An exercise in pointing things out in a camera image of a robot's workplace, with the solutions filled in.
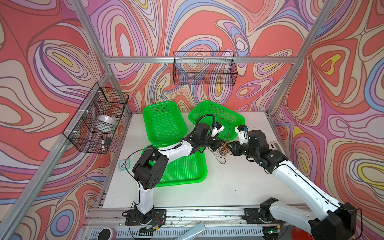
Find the green basket back left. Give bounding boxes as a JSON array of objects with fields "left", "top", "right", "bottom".
[{"left": 143, "top": 101, "right": 188, "bottom": 146}]

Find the red bucket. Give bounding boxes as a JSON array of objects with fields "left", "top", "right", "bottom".
[{"left": 291, "top": 227, "right": 314, "bottom": 240}]

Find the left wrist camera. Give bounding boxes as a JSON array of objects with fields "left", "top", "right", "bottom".
[{"left": 211, "top": 122, "right": 225, "bottom": 138}]

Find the small white clock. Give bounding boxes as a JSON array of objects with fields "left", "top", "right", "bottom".
[{"left": 118, "top": 159, "right": 131, "bottom": 171}]

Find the green basket front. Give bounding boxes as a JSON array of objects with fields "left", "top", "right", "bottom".
[{"left": 156, "top": 152, "right": 208, "bottom": 188}]

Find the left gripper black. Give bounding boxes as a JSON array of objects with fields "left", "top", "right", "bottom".
[{"left": 198, "top": 136, "right": 227, "bottom": 153}]

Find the green basket back right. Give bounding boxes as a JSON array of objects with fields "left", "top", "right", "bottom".
[{"left": 188, "top": 101, "right": 246, "bottom": 141}]

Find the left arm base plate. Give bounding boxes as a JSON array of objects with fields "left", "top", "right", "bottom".
[{"left": 125, "top": 209, "right": 167, "bottom": 227}]

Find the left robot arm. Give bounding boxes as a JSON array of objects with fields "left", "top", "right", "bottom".
[{"left": 132, "top": 122, "right": 225, "bottom": 216}]

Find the silver metal bar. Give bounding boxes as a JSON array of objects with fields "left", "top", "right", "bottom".
[{"left": 176, "top": 223, "right": 206, "bottom": 240}]

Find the green basket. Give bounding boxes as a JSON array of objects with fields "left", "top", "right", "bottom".
[
  {"left": 188, "top": 101, "right": 246, "bottom": 141},
  {"left": 143, "top": 101, "right": 188, "bottom": 146},
  {"left": 156, "top": 152, "right": 208, "bottom": 188}
]

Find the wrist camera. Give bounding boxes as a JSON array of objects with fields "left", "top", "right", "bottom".
[
  {"left": 235, "top": 125, "right": 249, "bottom": 145},
  {"left": 211, "top": 122, "right": 225, "bottom": 138}
]

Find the black wire basket left wall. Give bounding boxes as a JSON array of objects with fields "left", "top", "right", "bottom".
[{"left": 64, "top": 83, "right": 129, "bottom": 154}]

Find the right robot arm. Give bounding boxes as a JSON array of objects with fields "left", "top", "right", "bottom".
[{"left": 227, "top": 125, "right": 357, "bottom": 240}]

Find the black wire basket wall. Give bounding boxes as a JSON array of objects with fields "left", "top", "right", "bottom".
[
  {"left": 64, "top": 83, "right": 129, "bottom": 154},
  {"left": 173, "top": 50, "right": 238, "bottom": 86}
]

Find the pink white calculator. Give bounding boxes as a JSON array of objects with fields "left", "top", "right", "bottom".
[{"left": 268, "top": 141, "right": 284, "bottom": 152}]

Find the cable bundle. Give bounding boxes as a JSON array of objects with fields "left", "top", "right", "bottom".
[{"left": 209, "top": 140, "right": 233, "bottom": 165}]

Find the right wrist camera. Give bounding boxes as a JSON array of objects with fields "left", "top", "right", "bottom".
[{"left": 235, "top": 125, "right": 249, "bottom": 145}]

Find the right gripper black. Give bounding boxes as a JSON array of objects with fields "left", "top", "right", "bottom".
[{"left": 226, "top": 140, "right": 259, "bottom": 160}]

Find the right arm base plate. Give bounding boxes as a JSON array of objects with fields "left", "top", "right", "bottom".
[{"left": 242, "top": 208, "right": 286, "bottom": 225}]

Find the black wire basket back wall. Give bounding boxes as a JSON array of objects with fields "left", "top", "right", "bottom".
[{"left": 173, "top": 50, "right": 238, "bottom": 86}]

